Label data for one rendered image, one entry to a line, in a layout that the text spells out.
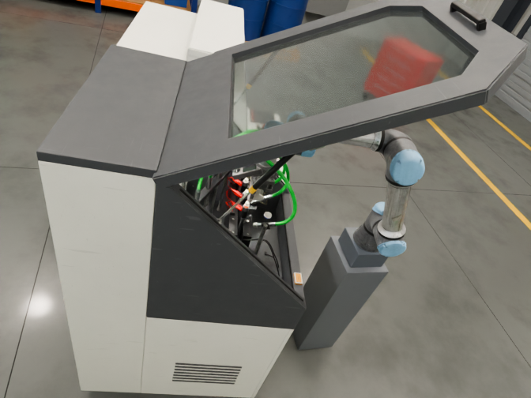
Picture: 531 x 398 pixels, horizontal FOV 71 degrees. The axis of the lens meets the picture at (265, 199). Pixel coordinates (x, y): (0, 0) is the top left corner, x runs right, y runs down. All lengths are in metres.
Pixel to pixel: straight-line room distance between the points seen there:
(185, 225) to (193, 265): 0.19
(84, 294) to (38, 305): 1.11
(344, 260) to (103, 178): 1.26
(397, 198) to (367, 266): 0.54
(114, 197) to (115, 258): 0.26
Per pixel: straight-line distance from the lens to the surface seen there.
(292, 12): 6.17
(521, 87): 8.52
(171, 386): 2.09
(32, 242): 2.85
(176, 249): 1.19
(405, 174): 1.41
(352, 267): 1.90
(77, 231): 1.20
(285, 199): 1.85
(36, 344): 2.43
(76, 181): 1.06
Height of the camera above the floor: 2.12
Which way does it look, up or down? 40 degrees down
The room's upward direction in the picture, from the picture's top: 19 degrees clockwise
